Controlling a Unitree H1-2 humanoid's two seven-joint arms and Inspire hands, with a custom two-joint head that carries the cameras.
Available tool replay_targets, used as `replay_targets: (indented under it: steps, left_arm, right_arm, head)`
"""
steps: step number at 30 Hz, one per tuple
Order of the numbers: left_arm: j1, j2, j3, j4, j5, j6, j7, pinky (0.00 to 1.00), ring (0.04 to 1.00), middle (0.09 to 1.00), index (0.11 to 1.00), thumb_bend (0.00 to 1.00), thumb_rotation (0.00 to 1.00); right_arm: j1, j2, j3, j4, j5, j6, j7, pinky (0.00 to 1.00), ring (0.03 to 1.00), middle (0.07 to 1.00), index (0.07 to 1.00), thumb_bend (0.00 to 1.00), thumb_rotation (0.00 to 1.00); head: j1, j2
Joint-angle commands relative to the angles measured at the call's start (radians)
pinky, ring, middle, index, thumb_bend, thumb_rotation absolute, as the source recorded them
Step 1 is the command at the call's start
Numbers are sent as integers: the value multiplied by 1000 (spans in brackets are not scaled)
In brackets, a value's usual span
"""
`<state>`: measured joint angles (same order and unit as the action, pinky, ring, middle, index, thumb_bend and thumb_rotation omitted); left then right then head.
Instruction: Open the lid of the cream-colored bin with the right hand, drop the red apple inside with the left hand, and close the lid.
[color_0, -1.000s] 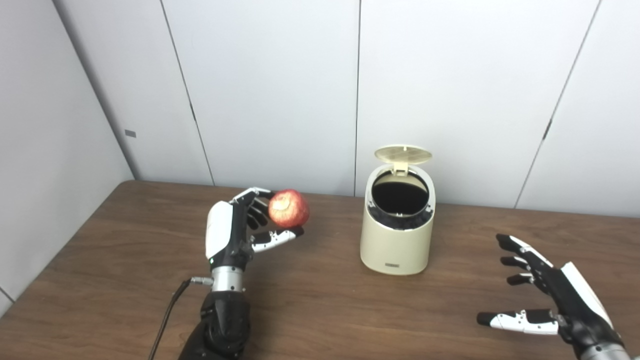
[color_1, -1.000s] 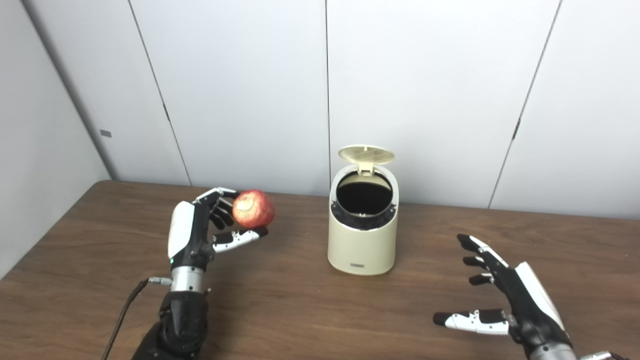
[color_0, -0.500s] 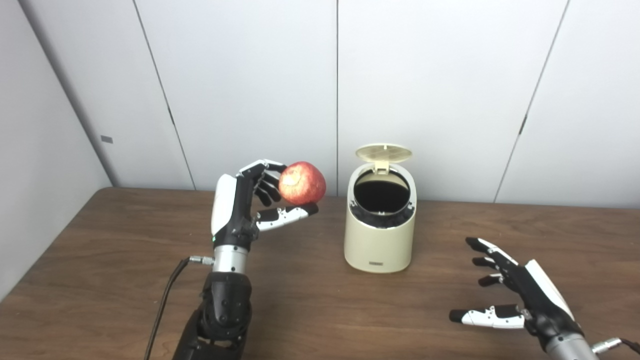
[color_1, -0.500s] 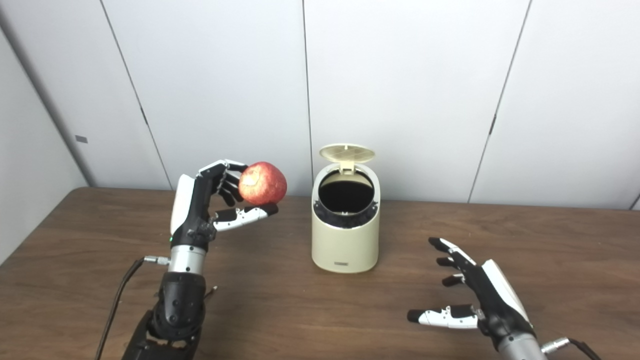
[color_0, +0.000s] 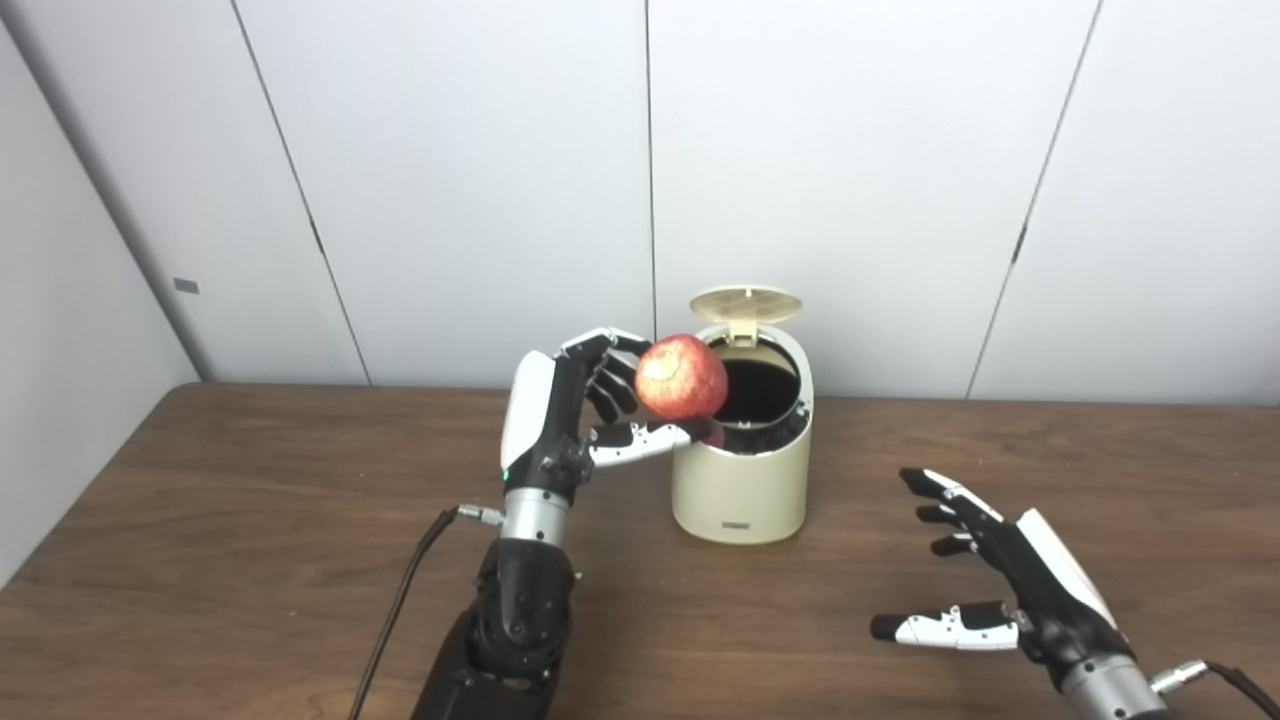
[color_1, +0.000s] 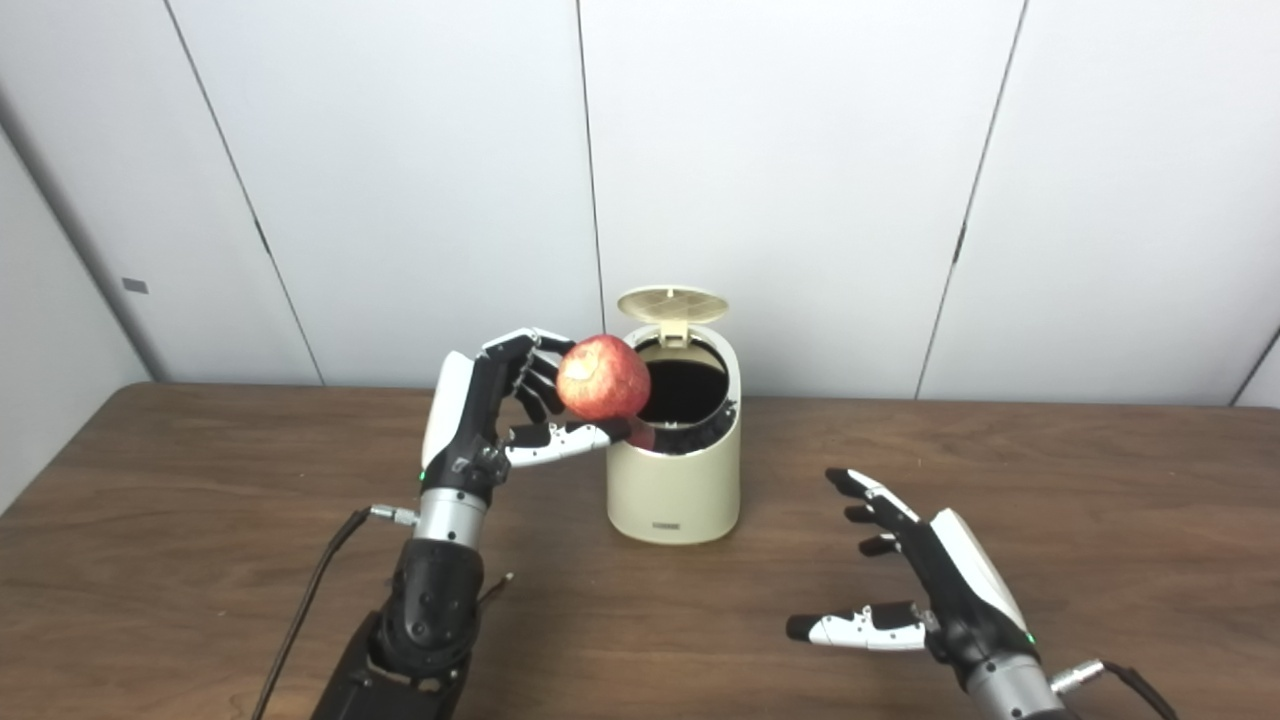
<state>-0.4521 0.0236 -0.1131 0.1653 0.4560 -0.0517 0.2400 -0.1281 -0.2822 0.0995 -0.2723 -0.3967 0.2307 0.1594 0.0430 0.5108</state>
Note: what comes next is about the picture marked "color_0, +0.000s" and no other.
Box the cream-colored bin body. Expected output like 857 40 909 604
671 322 815 547

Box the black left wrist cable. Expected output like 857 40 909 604
348 504 505 720

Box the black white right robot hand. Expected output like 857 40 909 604
869 466 1138 692

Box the red apple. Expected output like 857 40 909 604
635 334 730 422

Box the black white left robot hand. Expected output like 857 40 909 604
499 327 717 499

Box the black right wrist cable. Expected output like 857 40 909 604
1150 658 1280 720

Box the round cream bin lid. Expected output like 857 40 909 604
689 286 804 349

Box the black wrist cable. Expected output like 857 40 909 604
1150 658 1280 720
348 504 505 720

